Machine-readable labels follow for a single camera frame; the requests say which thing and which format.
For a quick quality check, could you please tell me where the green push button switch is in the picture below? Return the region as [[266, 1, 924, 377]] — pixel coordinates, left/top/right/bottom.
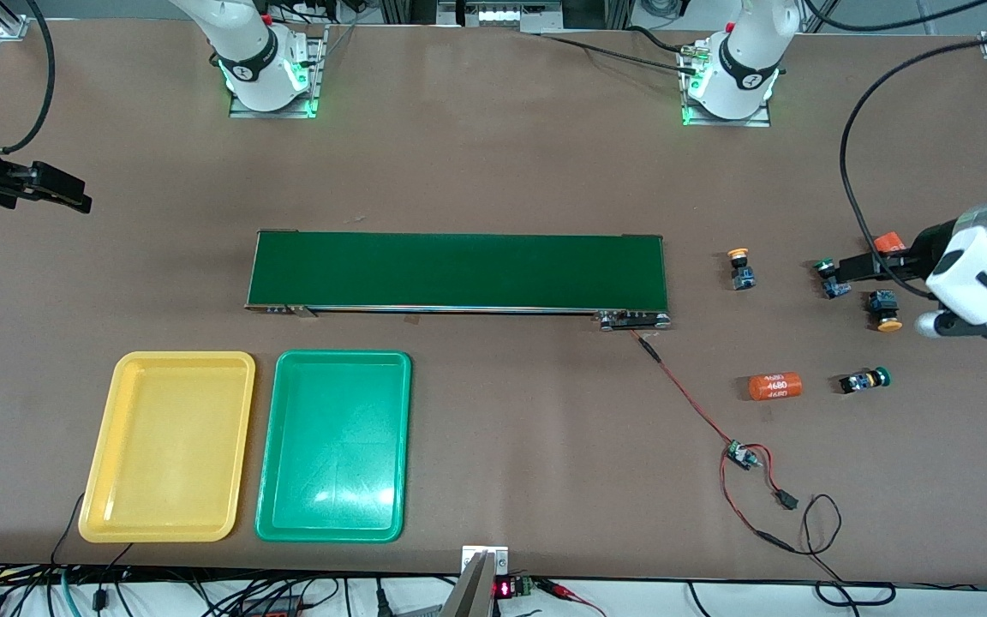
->
[[839, 366, 893, 395], [813, 259, 852, 300]]

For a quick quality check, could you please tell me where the yellow push button switch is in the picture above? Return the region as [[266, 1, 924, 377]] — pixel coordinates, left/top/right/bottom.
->
[[727, 248, 757, 291], [867, 290, 904, 333]]

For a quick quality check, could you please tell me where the red black power lead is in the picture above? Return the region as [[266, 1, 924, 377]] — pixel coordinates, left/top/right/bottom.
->
[[719, 444, 844, 558]]

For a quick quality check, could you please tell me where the yellow plastic tray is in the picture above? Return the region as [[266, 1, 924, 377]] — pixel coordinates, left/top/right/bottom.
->
[[78, 350, 256, 543]]

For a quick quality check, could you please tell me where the green plastic tray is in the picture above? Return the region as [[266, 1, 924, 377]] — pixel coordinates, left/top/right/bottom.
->
[[254, 350, 413, 543]]

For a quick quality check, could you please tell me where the green conveyor belt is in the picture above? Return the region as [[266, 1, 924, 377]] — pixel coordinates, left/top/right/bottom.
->
[[245, 230, 673, 332]]

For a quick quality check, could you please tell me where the red clip lead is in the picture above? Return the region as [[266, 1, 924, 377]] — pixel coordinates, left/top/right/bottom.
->
[[536, 578, 607, 617]]

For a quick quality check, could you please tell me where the grey metal pole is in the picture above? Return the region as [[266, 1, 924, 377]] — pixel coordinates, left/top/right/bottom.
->
[[438, 553, 496, 617]]

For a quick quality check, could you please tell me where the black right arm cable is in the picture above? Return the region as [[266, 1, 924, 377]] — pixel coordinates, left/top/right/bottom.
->
[[5, 0, 57, 155]]

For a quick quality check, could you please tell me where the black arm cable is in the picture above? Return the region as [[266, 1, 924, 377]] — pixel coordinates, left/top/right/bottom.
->
[[5, 0, 57, 155], [840, 39, 987, 298]]

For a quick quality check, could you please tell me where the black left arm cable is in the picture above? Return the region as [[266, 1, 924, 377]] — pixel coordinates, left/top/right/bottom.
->
[[840, 39, 987, 298]]

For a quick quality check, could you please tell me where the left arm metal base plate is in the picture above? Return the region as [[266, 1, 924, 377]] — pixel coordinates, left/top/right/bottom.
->
[[680, 43, 775, 128]]

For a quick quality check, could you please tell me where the red black motor wire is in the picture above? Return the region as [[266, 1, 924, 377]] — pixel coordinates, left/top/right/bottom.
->
[[629, 328, 743, 451]]

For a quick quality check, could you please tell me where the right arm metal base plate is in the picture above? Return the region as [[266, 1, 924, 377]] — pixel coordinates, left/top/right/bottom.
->
[[228, 24, 329, 119]]

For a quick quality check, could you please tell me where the black looped cable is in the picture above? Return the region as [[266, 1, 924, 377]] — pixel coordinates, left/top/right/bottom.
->
[[815, 557, 897, 608]]

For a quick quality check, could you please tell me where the black base supply cable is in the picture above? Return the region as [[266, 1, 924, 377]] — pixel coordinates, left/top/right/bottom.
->
[[536, 26, 700, 74]]

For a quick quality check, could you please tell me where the thin black cable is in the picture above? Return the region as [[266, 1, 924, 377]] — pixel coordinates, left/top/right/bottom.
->
[[51, 493, 87, 568]]

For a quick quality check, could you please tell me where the aluminium frame rack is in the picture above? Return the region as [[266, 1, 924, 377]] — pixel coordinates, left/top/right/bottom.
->
[[378, 0, 631, 35]]

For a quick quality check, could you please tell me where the small metal table bracket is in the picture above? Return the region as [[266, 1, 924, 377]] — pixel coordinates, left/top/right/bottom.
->
[[461, 545, 510, 577]]

